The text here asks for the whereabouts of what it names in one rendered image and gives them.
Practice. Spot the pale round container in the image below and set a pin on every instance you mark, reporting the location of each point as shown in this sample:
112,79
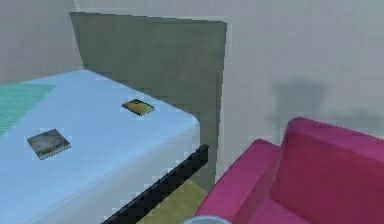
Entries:
206,220

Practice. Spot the pink armchair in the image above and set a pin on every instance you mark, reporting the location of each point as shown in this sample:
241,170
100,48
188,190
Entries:
316,180

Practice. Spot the yellow book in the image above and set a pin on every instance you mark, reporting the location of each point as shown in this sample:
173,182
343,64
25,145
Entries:
138,106

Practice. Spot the pale blue bed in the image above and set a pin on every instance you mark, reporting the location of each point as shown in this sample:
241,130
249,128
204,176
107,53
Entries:
110,143

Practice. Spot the grey book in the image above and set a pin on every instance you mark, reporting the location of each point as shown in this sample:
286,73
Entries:
48,143

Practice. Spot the green blanket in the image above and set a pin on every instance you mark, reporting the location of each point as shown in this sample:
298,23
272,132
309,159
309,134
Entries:
16,100

